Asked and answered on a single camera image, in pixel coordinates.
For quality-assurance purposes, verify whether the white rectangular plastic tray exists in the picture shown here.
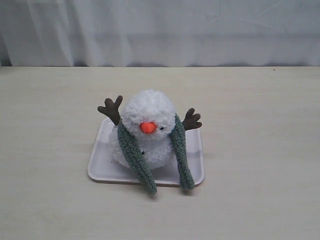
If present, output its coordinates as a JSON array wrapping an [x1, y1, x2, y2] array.
[[86, 117, 206, 187]]

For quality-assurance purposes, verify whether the white plush snowman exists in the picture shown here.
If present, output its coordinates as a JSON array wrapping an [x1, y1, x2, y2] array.
[[97, 89, 203, 172]]

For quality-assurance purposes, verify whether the white background curtain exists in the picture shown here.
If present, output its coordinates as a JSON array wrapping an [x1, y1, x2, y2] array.
[[0, 0, 320, 67]]

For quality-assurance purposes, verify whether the green fleece scarf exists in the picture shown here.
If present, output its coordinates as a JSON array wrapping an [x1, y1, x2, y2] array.
[[117, 115, 195, 195]]

